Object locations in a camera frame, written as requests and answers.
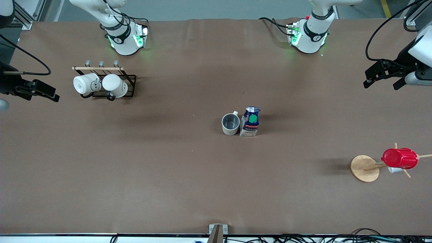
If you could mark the white mug with print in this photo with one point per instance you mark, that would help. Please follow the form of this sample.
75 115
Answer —
84 84

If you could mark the plain white mug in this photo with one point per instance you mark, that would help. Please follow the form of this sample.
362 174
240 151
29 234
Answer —
114 84

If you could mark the grey metal camera bracket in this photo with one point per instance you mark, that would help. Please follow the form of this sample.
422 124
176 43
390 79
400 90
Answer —
217 233

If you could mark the red ribbed cup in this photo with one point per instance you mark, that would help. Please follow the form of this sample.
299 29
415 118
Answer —
400 158

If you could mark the wooden mug tree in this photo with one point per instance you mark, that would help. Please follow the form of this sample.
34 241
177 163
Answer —
364 168

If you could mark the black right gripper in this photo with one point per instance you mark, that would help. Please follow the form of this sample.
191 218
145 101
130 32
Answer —
7 83

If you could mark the aluminium frame profile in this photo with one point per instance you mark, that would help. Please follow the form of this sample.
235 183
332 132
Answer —
25 17
413 17

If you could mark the brown table cover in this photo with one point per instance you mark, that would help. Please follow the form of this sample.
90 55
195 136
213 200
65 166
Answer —
216 182

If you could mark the blue white milk carton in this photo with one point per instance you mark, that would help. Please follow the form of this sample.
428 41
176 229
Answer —
250 125

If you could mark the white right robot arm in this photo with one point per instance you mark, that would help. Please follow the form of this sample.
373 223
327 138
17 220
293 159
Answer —
121 40

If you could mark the small white cup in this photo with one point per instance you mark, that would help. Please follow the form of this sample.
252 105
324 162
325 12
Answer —
394 170

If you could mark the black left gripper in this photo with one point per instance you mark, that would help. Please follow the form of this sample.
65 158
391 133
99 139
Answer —
403 59

